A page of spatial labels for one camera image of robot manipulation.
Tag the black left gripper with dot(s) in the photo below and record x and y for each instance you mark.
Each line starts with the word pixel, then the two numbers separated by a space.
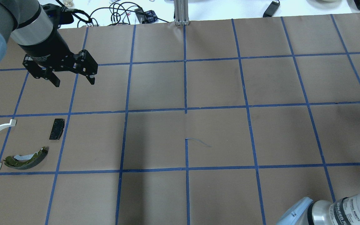
pixel 45 47

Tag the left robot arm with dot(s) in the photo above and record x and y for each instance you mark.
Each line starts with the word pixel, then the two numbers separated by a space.
pixel 34 27

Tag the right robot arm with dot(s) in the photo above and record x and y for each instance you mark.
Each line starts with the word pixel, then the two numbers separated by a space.
pixel 345 211

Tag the black brake pad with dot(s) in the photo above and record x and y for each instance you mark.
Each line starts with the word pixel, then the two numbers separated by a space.
pixel 57 129

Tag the olive brake shoe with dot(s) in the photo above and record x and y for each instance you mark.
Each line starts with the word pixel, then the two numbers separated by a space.
pixel 25 162

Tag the black power adapter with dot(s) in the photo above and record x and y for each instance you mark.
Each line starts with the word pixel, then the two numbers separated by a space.
pixel 271 9

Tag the aluminium frame post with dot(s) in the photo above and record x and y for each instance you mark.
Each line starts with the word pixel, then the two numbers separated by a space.
pixel 181 15

